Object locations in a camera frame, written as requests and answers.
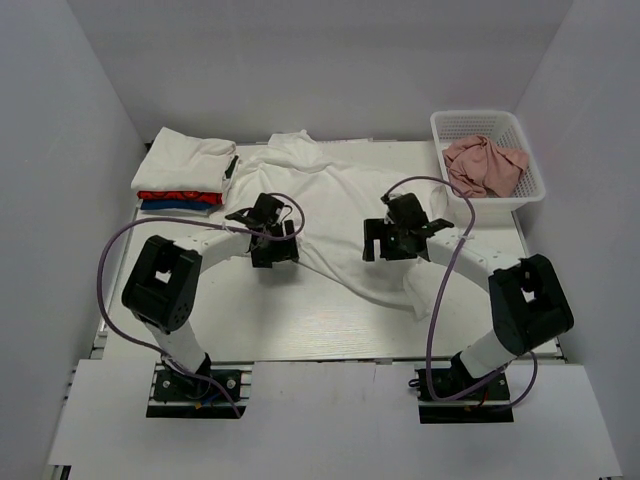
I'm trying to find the white t-shirt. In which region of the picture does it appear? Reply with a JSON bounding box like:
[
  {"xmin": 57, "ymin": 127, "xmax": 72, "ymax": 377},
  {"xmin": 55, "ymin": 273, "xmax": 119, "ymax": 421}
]
[
  {"xmin": 131, "ymin": 127, "xmax": 238, "ymax": 203},
  {"xmin": 226, "ymin": 131, "xmax": 444, "ymax": 319}
]

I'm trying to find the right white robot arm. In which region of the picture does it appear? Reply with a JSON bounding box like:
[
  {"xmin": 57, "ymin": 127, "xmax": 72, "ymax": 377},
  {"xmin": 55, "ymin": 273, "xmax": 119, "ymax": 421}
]
[{"xmin": 363, "ymin": 193, "xmax": 575, "ymax": 401}]

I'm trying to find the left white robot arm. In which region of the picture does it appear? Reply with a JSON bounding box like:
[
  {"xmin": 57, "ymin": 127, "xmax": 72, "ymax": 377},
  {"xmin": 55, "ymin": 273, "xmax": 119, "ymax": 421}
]
[{"xmin": 121, "ymin": 193, "xmax": 305, "ymax": 399}]

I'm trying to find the folded red t-shirt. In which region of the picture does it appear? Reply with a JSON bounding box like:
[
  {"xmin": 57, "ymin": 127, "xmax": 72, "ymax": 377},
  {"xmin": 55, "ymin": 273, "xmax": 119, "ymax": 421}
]
[{"xmin": 137, "ymin": 191, "xmax": 224, "ymax": 205}]

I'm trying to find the pink crumpled t-shirt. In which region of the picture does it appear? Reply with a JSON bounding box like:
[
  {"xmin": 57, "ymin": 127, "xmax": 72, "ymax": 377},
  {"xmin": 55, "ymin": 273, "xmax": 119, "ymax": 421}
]
[{"xmin": 442, "ymin": 135, "xmax": 530, "ymax": 198}]

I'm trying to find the folded blue t-shirt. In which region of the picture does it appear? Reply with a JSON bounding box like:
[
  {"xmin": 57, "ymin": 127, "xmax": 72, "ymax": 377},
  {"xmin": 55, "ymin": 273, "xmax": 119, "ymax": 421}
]
[{"xmin": 139, "ymin": 200, "xmax": 219, "ymax": 216}]

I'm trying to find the white plastic basket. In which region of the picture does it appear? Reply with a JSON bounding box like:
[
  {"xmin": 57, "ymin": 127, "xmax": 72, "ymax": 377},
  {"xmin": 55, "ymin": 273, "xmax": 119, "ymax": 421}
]
[{"xmin": 430, "ymin": 110, "xmax": 546, "ymax": 216}]

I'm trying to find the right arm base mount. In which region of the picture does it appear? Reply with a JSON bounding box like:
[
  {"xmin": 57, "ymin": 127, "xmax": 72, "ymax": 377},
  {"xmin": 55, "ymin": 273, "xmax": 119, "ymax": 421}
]
[{"xmin": 408, "ymin": 354, "xmax": 514, "ymax": 425}]

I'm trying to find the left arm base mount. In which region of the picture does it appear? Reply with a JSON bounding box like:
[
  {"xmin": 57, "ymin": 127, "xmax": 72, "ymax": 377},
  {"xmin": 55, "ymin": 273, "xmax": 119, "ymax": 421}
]
[{"xmin": 146, "ymin": 361, "xmax": 252, "ymax": 420}]

